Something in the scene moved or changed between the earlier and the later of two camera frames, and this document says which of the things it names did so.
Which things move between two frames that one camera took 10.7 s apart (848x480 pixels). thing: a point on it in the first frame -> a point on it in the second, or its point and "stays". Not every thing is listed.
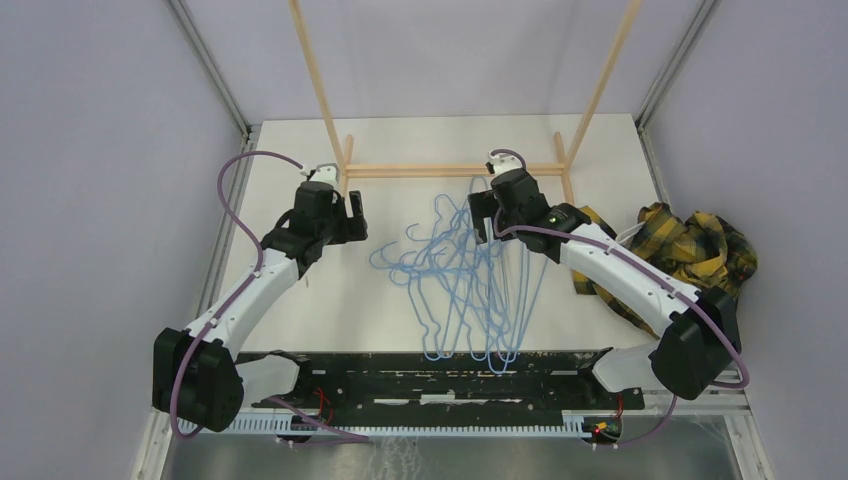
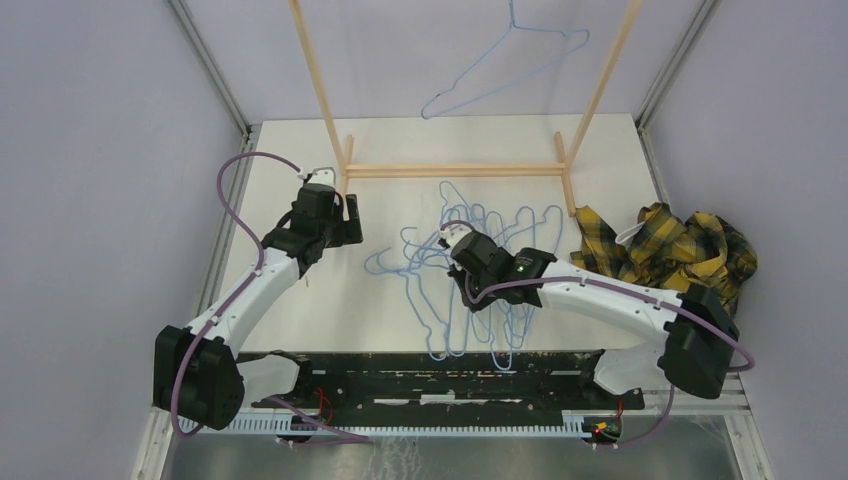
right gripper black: (490, 210) -> (457, 263)
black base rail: (451, 380) stays
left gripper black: (346, 217) stays
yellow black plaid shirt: (706, 249) stays
